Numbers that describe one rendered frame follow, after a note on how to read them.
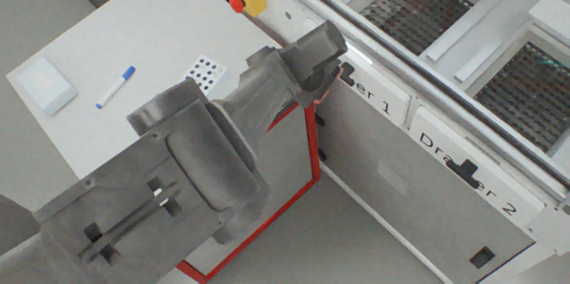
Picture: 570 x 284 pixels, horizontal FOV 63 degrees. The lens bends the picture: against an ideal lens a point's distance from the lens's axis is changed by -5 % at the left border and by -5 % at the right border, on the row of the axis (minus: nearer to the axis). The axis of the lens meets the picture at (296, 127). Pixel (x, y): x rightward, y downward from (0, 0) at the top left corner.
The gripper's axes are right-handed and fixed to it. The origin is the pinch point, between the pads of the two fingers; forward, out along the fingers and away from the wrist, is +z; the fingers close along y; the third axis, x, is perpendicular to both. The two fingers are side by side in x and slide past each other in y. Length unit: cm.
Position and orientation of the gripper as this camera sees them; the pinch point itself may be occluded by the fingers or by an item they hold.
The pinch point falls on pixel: (330, 80)
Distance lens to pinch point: 93.0
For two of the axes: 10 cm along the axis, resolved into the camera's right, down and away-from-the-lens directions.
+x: -6.9, -6.1, 3.8
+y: 5.5, -7.9, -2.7
